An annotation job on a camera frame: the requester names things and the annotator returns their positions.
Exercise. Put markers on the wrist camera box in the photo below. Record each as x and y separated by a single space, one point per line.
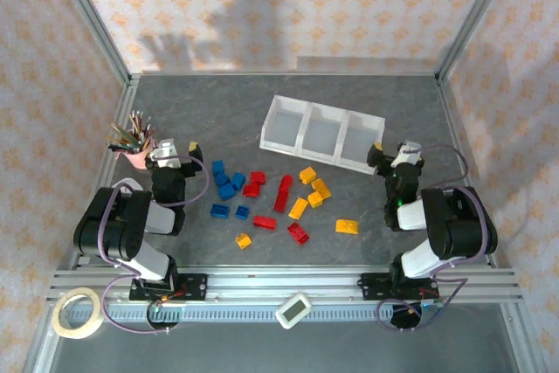
166 156
406 154

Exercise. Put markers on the red lego brick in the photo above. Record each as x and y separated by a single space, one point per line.
264 222
251 190
280 201
257 177
286 183
298 233

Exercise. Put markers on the coloured pencils bunch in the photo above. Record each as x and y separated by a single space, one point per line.
131 135

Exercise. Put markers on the yellow lego brick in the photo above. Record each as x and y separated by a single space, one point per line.
298 208
243 240
347 226
321 188
315 199
307 174

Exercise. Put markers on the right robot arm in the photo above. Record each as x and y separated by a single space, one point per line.
458 224

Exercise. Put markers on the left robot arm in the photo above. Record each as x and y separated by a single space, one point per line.
113 224

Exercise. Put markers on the aluminium frame leg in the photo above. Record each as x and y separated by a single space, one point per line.
524 338
39 342

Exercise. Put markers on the aluminium back rail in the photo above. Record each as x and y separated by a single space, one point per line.
284 73

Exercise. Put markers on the white digital timer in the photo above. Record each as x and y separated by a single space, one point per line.
293 311

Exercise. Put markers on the masking tape roll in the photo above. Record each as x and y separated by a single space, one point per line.
59 322

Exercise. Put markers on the aluminium frame post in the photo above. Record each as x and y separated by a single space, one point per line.
90 12
477 12

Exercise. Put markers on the aluminium side rail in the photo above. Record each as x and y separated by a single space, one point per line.
127 100
453 128

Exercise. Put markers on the pink cup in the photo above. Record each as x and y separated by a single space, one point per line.
137 160

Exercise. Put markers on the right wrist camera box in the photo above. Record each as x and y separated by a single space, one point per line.
406 154

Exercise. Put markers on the blue lego brick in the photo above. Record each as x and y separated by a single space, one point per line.
226 192
238 181
222 180
243 212
218 167
219 210

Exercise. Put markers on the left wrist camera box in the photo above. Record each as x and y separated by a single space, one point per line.
166 156

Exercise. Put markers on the aluminium front rail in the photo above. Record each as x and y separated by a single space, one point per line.
284 279

